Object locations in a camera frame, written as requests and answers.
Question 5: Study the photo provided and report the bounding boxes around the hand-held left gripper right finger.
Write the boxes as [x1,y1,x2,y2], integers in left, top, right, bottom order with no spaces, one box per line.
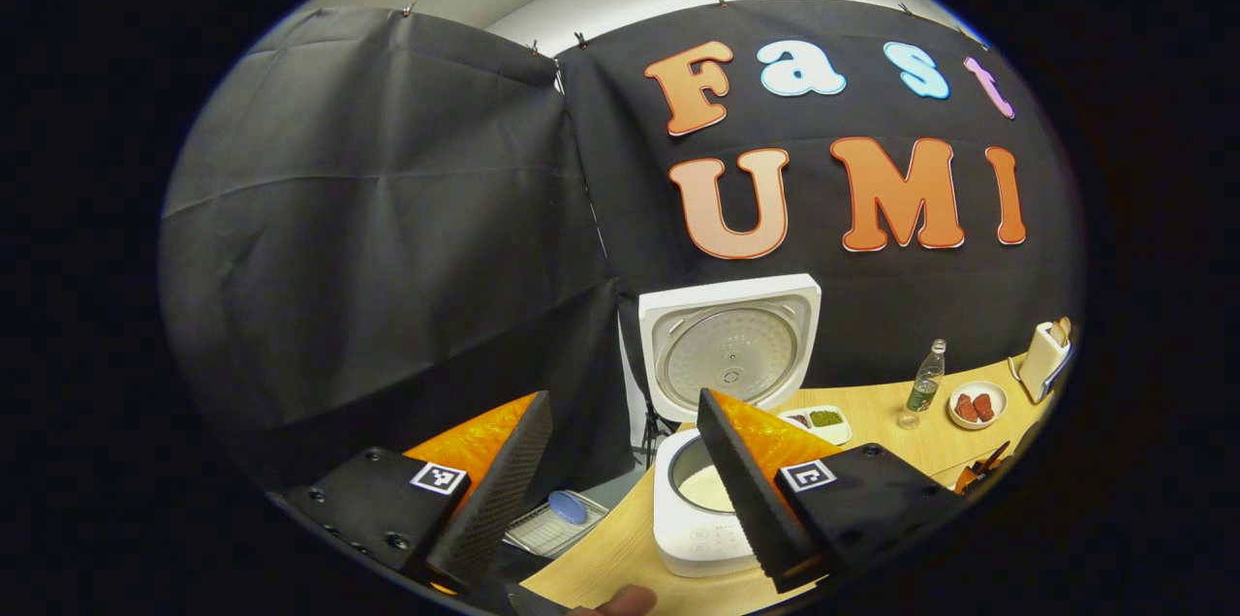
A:
[696,388,970,596]

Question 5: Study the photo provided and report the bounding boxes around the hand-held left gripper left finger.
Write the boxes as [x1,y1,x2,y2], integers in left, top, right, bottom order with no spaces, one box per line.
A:
[281,390,555,596]

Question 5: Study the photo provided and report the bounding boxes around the white rice cooker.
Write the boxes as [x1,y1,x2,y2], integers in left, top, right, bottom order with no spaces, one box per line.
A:
[620,273,822,580]

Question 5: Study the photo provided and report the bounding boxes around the blue oval object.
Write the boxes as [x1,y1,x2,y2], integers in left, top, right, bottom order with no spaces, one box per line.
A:
[547,490,590,527]

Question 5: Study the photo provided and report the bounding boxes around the white round plate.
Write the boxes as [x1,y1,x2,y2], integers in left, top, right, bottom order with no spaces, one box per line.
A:
[947,381,1008,430]

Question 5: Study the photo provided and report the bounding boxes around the clear plastic water bottle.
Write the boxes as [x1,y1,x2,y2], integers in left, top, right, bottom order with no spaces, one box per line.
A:
[897,339,947,430]

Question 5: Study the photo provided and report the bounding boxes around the white divided grain dish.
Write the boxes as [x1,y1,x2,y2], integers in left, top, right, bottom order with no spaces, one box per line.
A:
[778,405,853,447]

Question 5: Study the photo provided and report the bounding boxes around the white toaster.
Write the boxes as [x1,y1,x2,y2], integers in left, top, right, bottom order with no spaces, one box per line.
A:
[1007,316,1074,404]

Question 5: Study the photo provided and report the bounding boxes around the black backdrop cloth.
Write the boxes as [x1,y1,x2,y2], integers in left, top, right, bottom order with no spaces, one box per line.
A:
[158,0,1086,520]

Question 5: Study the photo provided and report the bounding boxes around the row of black cloth clips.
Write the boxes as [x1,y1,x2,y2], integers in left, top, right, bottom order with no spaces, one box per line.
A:
[402,0,989,53]

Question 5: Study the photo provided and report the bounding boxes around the metal wire tray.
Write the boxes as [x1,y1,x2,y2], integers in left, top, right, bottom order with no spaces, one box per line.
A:
[502,489,611,560]

